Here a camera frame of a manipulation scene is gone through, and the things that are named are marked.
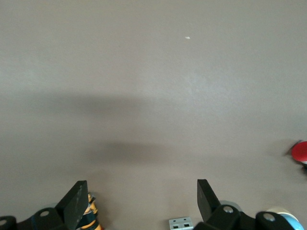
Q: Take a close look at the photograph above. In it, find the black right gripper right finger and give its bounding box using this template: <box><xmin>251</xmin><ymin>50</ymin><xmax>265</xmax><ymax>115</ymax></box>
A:
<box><xmin>195</xmin><ymin>179</ymin><xmax>295</xmax><ymax>230</ymax></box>

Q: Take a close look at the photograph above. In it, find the white circuit breaker red switch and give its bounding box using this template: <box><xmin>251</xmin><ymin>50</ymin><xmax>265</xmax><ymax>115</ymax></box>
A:
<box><xmin>168</xmin><ymin>217</ymin><xmax>194</xmax><ymax>230</ymax></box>

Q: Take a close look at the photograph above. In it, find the red mushroom push button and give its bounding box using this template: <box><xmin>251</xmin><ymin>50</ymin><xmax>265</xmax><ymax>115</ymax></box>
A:
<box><xmin>289</xmin><ymin>140</ymin><xmax>307</xmax><ymax>172</ymax></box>

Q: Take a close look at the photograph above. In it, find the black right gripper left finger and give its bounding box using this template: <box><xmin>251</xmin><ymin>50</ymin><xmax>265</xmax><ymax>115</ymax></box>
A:
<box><xmin>0</xmin><ymin>181</ymin><xmax>89</xmax><ymax>230</ymax></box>

